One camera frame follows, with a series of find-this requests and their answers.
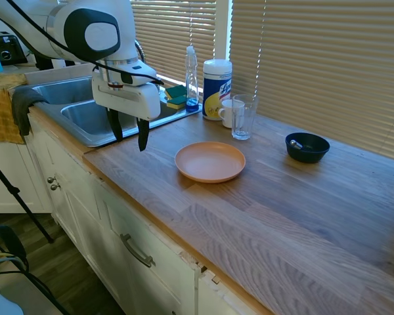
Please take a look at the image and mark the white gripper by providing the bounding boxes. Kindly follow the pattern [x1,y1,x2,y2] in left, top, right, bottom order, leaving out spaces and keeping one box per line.
[91,67,162,152]

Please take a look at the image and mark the stainless steel double sink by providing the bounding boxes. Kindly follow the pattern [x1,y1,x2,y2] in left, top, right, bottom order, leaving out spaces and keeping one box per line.
[28,74,204,148]

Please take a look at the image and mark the chrome sink faucet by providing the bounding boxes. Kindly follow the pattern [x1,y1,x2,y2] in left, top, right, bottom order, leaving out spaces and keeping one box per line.
[133,38,147,66]

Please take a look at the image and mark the white ceramic mug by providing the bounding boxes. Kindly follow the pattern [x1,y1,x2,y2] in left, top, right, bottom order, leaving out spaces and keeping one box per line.
[217,99,246,129]

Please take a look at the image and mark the green and yellow sponge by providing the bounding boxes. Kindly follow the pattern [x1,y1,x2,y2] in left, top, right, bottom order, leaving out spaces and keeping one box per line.
[165,95,188,111]
[164,85,187,100]

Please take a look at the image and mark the clear dish soap bottle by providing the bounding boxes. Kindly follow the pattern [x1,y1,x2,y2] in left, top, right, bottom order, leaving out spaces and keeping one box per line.
[185,45,200,114]

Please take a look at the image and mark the orange plastic plate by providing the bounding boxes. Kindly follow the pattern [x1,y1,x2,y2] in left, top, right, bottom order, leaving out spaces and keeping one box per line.
[174,141,247,184]

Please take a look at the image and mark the white kitchen cabinet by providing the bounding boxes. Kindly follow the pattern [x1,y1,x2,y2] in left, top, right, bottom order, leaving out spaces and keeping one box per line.
[0,113,250,315]

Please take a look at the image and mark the Lysol wipes canister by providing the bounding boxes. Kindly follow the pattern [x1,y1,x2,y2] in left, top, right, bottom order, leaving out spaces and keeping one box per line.
[202,58,234,122]

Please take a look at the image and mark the narrow beige window blind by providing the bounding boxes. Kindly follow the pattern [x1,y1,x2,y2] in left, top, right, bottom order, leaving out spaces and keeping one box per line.
[129,0,217,89]

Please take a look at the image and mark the grey dish cloth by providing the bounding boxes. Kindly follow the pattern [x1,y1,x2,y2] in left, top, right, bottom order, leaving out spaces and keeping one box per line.
[11,85,51,138]

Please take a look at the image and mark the clear glass tumbler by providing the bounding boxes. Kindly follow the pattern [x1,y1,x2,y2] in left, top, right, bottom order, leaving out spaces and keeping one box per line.
[230,94,259,141]

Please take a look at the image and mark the black tripod leg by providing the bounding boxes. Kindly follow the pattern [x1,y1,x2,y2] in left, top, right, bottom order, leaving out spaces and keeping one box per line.
[0,153,55,244]

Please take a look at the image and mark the yellow dish towel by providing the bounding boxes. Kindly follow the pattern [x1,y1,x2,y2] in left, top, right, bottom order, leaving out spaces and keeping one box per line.
[0,72,30,146]

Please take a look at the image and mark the black toaster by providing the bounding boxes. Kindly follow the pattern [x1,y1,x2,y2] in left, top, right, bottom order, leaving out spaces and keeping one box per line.
[0,31,29,66]

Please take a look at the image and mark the dark blue bowl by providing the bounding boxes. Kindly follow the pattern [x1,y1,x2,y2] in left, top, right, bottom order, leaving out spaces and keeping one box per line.
[284,132,331,164]

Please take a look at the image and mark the wide beige window blind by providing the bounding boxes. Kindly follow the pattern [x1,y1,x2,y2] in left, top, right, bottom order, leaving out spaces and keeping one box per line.
[230,0,394,164]

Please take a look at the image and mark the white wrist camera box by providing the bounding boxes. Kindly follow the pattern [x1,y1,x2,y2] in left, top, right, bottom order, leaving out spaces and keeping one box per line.
[120,62,158,87]

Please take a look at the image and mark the metal drawer pull handle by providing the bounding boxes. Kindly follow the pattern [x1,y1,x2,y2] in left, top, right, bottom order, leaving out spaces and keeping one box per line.
[119,233,157,268]

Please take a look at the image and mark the white window frame post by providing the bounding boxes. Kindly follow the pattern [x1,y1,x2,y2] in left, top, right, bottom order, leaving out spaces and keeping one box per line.
[214,0,233,62]

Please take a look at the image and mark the black cable bundle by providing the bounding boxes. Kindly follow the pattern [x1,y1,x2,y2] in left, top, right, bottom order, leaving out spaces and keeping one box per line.
[0,224,70,315]

